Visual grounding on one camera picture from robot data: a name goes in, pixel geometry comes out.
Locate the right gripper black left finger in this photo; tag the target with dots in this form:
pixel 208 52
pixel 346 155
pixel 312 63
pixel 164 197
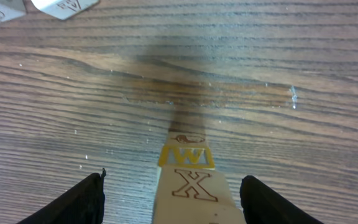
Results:
pixel 81 204

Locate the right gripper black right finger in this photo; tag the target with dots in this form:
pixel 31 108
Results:
pixel 263 205

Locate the white green grid block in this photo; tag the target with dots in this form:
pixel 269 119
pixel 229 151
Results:
pixel 193 196

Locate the yellow wooden block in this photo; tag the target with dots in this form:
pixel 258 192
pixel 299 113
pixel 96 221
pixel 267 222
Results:
pixel 195 157

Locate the white animal picture block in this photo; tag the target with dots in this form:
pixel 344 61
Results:
pixel 185 139

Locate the white pencil picture block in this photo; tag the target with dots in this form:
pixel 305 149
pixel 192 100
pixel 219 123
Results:
pixel 63 9

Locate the yellow block right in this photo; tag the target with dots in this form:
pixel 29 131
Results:
pixel 11 9

